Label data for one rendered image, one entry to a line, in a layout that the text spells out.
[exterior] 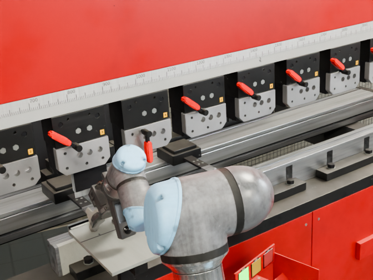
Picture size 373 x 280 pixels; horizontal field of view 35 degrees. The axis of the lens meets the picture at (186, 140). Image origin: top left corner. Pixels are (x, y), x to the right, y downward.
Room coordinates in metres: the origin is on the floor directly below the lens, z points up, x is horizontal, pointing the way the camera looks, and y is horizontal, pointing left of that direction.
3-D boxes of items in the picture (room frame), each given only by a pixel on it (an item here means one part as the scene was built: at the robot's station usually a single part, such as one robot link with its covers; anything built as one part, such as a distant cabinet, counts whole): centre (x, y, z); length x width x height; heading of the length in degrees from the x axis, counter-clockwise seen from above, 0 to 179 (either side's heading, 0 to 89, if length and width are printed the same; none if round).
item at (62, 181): (1.65, 0.35, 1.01); 0.26 x 0.12 x 0.05; 33
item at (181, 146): (1.88, -0.01, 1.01); 0.26 x 0.12 x 0.05; 33
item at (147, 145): (1.53, 0.11, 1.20); 0.04 x 0.02 x 0.10; 33
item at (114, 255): (1.38, 0.20, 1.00); 0.26 x 0.18 x 0.01; 33
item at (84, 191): (1.51, 0.28, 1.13); 0.10 x 0.02 x 0.10; 123
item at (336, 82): (2.03, -0.55, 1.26); 0.15 x 0.09 x 0.17; 123
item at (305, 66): (1.92, -0.38, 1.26); 0.15 x 0.09 x 0.17; 123
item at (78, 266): (1.48, 0.21, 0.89); 0.30 x 0.05 x 0.03; 123
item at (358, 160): (2.00, -0.60, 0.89); 0.30 x 0.05 x 0.03; 123
